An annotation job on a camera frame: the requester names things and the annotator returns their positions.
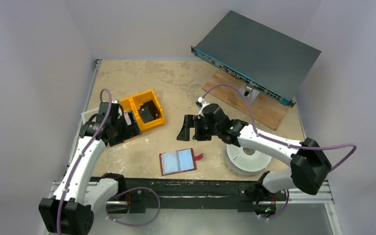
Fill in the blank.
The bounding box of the red leather card holder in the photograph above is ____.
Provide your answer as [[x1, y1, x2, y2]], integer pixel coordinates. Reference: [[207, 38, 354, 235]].
[[159, 148, 204, 176]]

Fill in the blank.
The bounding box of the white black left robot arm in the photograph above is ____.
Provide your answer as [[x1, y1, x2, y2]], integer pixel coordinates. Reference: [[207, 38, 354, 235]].
[[39, 100, 141, 235]]

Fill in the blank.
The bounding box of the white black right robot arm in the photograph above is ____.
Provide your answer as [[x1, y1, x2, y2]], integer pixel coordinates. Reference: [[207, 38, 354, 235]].
[[176, 103, 331, 199]]

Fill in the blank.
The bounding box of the yellow double compartment bin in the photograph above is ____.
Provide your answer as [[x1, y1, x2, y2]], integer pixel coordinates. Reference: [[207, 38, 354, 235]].
[[120, 90, 166, 132]]

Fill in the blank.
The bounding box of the black square part in bin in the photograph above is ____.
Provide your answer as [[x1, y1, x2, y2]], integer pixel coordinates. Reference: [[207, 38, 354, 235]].
[[138, 100, 161, 123]]

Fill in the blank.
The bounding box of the white plastic bin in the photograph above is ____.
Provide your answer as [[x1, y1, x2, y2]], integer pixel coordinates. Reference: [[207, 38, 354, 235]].
[[80, 108, 98, 131]]

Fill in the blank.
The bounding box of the wooden board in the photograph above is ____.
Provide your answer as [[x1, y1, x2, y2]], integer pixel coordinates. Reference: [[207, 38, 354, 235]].
[[202, 70, 290, 131]]

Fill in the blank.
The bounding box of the white filament spool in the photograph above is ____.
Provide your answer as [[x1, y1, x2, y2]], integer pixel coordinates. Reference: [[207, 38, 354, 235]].
[[226, 145, 272, 176]]

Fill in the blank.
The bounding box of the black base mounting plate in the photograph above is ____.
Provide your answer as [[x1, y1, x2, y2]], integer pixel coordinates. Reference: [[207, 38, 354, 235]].
[[103, 173, 287, 216]]

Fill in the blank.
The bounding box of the grey metal bracket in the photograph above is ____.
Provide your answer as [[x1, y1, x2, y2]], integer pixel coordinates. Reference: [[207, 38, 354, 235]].
[[236, 85, 260, 104]]

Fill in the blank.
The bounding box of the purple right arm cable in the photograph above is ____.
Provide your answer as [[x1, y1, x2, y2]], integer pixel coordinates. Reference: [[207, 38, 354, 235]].
[[196, 83, 357, 221]]

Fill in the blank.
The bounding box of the grey blue network switch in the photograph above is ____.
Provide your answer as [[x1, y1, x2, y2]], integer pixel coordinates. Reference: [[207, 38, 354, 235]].
[[191, 10, 321, 108]]

